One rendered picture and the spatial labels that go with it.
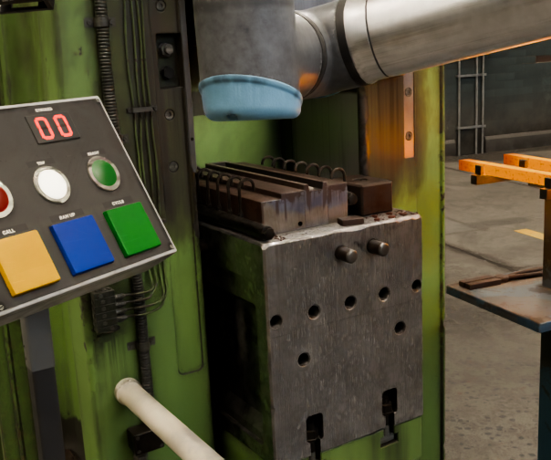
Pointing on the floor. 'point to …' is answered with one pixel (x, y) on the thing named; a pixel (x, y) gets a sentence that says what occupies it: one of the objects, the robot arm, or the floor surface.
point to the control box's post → (43, 384)
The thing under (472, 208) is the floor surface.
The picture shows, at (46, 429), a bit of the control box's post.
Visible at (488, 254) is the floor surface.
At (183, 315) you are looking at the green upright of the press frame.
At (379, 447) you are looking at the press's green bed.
